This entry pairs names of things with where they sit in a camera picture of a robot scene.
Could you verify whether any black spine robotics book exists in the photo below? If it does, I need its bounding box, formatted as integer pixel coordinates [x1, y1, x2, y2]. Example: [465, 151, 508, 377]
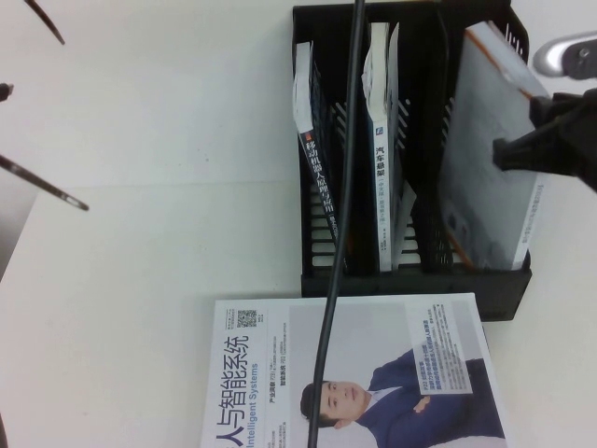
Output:
[291, 40, 356, 273]

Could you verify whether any white orange ROS2 book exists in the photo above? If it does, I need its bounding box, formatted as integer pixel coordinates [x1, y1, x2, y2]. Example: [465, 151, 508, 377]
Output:
[437, 21, 556, 273]

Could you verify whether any magazine with man cover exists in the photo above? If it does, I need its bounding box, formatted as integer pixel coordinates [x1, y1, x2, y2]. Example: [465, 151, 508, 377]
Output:
[199, 292, 508, 448]

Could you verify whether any black zip tie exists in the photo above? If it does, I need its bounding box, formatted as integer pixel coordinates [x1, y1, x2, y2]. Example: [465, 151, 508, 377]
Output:
[22, 0, 67, 47]
[0, 155, 90, 212]

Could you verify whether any black plastic book stand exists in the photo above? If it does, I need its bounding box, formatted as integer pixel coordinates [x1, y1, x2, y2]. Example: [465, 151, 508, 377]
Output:
[291, 0, 534, 323]

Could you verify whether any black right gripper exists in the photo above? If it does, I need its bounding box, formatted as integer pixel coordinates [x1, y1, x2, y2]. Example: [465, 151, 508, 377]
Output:
[492, 85, 597, 193]

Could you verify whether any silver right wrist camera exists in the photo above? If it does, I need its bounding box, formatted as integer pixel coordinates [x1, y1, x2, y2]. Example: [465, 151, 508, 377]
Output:
[531, 29, 597, 79]

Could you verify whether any teal car suspension book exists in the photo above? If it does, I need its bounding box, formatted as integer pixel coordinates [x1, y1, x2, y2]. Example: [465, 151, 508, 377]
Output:
[361, 21, 420, 273]

